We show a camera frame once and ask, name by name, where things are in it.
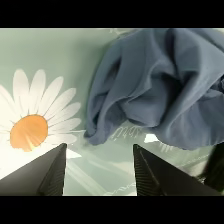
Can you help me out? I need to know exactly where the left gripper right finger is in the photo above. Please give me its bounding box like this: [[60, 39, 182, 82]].
[[132, 143, 222, 197]]

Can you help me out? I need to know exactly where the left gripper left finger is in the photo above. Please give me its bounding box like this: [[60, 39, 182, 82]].
[[0, 142, 68, 197]]

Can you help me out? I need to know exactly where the blue shirt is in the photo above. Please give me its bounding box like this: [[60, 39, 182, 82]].
[[83, 27, 224, 151]]

